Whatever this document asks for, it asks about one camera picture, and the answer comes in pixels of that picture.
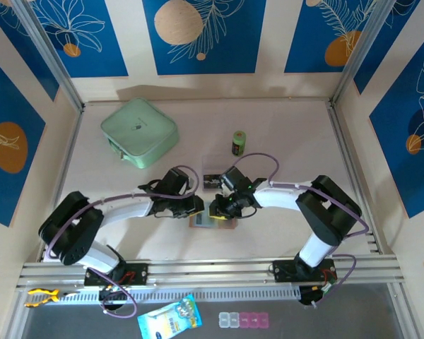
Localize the aluminium frame post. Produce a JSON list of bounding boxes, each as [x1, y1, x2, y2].
[[330, 0, 400, 107], [10, 0, 85, 113]]

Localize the yellow handled pliers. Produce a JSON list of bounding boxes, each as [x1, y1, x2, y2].
[[23, 287, 81, 308]]

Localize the aluminium mounting rail beam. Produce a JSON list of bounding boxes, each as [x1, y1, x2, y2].
[[16, 260, 406, 292]]

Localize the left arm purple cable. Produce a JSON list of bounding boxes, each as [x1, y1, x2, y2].
[[44, 165, 201, 321]]

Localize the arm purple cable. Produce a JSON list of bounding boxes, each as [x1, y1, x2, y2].
[[229, 152, 370, 308], [44, 165, 201, 321]]

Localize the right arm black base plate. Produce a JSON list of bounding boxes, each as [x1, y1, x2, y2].
[[271, 259, 337, 283]]

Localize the mint green zip case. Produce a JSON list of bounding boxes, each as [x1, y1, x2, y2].
[[100, 97, 180, 170]]

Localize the small green cylinder can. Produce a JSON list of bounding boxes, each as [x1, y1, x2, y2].
[[230, 130, 247, 157]]

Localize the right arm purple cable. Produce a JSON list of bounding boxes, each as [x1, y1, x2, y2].
[[229, 152, 370, 308]]

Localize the dark printed card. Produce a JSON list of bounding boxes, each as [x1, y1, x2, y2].
[[202, 173, 223, 192]]

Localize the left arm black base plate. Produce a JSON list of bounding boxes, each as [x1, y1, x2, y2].
[[83, 263, 150, 287]]

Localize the aluminium side rail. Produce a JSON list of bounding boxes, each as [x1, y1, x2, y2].
[[327, 100, 382, 256], [38, 105, 85, 263]]

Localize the blue plastic snack packet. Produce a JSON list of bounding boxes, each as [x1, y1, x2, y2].
[[136, 293, 203, 339]]

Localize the grey slotted cable duct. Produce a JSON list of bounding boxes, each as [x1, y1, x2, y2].
[[28, 285, 302, 307]]

